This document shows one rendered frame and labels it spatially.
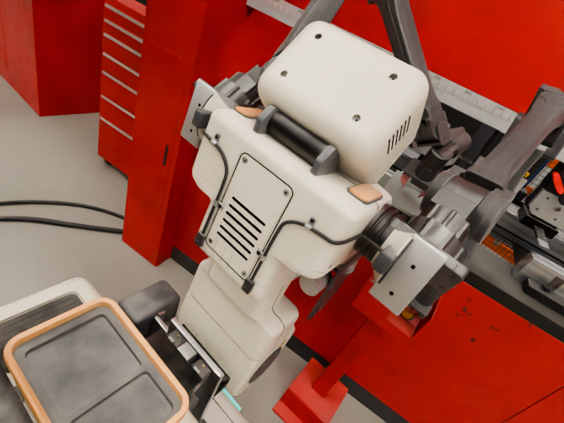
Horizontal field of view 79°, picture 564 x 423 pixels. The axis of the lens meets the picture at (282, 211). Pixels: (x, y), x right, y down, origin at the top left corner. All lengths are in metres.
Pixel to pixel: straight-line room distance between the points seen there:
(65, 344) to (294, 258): 0.36
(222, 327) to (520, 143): 0.65
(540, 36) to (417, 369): 1.18
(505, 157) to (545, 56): 0.57
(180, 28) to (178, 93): 0.22
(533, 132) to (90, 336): 0.80
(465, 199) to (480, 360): 1.00
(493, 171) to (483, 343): 0.89
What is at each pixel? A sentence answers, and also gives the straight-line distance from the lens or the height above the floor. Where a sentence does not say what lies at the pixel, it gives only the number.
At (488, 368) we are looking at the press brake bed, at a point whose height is 0.59.
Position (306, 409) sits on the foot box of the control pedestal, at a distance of 1.59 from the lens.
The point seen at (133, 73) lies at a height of 0.71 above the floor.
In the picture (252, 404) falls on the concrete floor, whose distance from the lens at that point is 1.63.
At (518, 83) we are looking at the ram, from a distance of 1.21.
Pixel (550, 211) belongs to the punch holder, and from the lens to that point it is 1.31.
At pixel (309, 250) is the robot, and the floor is 1.16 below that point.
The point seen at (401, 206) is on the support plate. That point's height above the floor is 1.00.
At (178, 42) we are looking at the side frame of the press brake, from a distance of 1.37.
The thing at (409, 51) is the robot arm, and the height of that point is 1.37.
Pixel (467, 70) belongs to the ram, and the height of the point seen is 1.37.
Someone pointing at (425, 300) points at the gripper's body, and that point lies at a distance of 1.08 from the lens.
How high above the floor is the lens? 1.44
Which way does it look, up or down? 34 degrees down
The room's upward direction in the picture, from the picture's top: 24 degrees clockwise
